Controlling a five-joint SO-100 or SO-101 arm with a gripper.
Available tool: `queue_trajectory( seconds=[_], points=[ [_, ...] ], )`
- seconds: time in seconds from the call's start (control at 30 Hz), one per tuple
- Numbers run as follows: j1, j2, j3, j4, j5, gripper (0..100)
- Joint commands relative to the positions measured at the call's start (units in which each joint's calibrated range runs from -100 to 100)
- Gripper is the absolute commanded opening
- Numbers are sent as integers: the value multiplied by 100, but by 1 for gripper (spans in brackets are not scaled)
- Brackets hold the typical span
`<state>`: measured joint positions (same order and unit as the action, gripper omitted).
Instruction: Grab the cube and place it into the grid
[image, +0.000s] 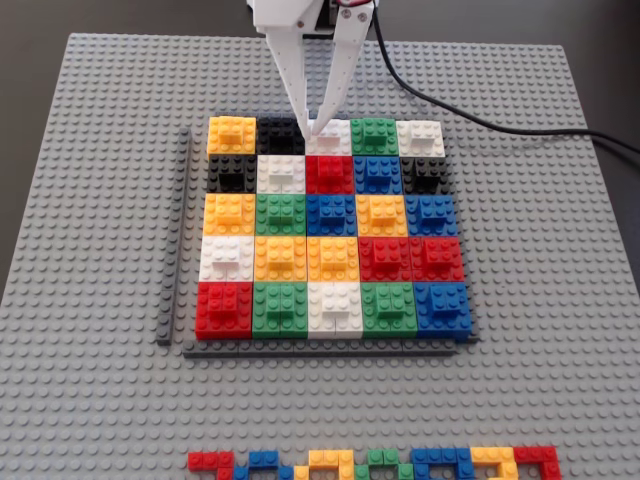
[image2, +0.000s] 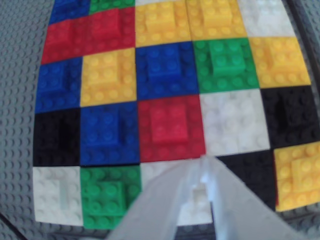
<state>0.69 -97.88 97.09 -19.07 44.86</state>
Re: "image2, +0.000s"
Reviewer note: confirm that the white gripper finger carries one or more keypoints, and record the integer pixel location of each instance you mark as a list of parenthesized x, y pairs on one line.
[(245, 215), (155, 210)]

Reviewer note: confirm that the yellow cube with dark patch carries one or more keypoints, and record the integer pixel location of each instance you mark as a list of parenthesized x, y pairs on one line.
[(297, 177)]

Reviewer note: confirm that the black lego cube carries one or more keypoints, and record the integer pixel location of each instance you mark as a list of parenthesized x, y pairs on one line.
[(247, 172), (56, 137), (292, 117)]

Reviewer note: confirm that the green lego cube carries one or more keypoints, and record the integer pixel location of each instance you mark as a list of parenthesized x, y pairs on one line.
[(225, 65), (107, 195), (112, 5)]

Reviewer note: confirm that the red lego cube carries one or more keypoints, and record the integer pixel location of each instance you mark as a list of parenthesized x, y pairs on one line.
[(65, 41), (170, 127), (111, 27)]

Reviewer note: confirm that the blue lego cube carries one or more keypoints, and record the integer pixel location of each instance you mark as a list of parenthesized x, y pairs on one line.
[(70, 10), (58, 83), (165, 70), (108, 132)]

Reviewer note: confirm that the yellow lego cube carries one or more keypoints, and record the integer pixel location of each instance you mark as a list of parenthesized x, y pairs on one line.
[(162, 23), (107, 76), (215, 18), (280, 62)]

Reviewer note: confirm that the grey studded lego baseplate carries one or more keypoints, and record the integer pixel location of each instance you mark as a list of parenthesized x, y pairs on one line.
[(15, 100)]

